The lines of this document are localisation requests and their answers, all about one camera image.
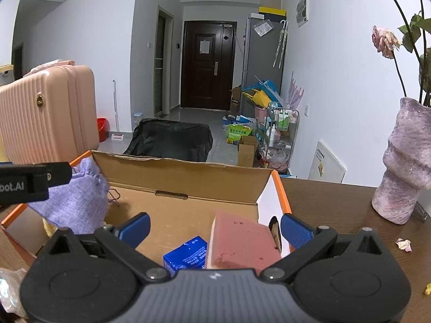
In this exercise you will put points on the small open cardboard carton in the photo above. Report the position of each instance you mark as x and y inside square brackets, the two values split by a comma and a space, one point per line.
[247, 153]

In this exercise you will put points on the grey interior door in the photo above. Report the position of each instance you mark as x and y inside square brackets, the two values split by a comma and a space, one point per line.
[161, 64]

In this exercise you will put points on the green and yellow sack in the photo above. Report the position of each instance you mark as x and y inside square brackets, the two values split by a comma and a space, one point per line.
[239, 135]

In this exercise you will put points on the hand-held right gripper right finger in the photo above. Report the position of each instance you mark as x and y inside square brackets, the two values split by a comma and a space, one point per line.
[296, 230]

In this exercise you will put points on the pink textured ceramic vase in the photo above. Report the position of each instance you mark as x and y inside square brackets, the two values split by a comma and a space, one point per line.
[400, 161]

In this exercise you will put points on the white wall panel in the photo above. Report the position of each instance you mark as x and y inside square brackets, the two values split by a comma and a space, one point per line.
[302, 8]

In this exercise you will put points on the white flat board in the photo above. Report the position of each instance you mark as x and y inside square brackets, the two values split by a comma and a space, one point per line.
[326, 165]

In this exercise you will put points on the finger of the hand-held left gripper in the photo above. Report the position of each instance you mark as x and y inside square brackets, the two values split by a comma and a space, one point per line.
[59, 173]

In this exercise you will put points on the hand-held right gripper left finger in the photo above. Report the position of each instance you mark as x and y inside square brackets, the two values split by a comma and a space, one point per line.
[136, 230]

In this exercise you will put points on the white wall outlet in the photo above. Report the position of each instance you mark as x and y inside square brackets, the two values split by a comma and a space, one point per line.
[306, 110]

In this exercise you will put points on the lilac folded paper decoration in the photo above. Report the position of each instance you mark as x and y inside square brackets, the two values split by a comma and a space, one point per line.
[295, 91]

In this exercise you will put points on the pink layered sponge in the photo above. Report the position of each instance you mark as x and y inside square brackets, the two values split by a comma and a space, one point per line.
[239, 242]

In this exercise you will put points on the yellow and black box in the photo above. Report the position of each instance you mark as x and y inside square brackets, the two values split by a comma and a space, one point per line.
[272, 11]

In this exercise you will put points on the clear plastic pouch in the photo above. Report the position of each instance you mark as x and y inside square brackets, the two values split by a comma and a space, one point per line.
[262, 28]

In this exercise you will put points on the black cloth bundle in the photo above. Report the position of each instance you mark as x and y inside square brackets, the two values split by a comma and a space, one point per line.
[168, 138]

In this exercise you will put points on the yellow thermos bottle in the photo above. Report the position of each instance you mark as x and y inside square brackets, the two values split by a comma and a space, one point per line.
[6, 74]

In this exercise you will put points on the blue plastic packaging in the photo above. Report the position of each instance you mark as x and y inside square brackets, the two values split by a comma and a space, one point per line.
[235, 120]

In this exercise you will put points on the orange cardboard box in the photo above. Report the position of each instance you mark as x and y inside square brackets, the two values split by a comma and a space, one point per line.
[188, 215]

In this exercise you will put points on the scattered yellow crumbs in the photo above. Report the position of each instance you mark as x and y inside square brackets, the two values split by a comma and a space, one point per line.
[427, 288]

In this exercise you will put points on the white flat mop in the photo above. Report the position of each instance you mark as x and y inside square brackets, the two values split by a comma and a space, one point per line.
[116, 114]

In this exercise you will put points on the red plastic bucket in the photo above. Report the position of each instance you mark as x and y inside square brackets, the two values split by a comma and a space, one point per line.
[102, 130]

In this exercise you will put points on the bunch of dried pink roses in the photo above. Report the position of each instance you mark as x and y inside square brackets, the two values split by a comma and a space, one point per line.
[384, 40]

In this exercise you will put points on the dark front door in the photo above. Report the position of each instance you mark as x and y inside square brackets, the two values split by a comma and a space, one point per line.
[205, 80]

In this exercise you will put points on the grey refrigerator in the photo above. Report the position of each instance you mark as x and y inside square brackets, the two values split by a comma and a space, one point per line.
[259, 60]

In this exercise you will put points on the blue and white carton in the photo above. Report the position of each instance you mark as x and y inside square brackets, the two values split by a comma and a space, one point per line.
[185, 252]

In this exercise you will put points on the translucent folded umbrella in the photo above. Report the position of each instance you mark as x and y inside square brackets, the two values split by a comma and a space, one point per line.
[284, 45]
[277, 47]

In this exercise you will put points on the brown cardboard carton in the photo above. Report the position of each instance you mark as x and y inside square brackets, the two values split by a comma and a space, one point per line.
[235, 97]

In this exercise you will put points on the clear plastic container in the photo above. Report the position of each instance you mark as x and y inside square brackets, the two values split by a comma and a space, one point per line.
[138, 120]

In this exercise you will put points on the pink plastic bin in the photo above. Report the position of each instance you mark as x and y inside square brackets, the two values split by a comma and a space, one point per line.
[261, 112]

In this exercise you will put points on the pink ribbed suitcase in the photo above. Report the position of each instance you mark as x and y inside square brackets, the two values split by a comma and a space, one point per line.
[43, 114]

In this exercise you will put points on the clear plastic bag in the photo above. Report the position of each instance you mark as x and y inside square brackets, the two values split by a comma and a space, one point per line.
[10, 289]

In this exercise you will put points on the white paper notice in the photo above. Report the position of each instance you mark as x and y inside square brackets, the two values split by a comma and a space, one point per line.
[204, 46]

